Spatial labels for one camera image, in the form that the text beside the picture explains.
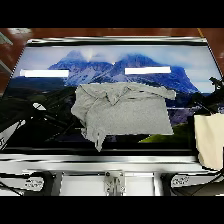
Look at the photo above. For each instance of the grey T-shirt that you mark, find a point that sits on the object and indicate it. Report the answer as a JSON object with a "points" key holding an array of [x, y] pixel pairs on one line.
{"points": [[126, 115]]}

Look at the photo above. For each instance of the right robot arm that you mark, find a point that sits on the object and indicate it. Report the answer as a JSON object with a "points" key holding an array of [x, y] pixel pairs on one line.
{"points": [[181, 182]]}

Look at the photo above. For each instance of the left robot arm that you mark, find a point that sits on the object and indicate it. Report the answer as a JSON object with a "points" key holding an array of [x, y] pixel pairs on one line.
{"points": [[10, 131]]}

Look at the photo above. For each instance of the silver frame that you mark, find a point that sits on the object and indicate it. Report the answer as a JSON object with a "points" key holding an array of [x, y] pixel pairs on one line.
{"points": [[100, 165]]}

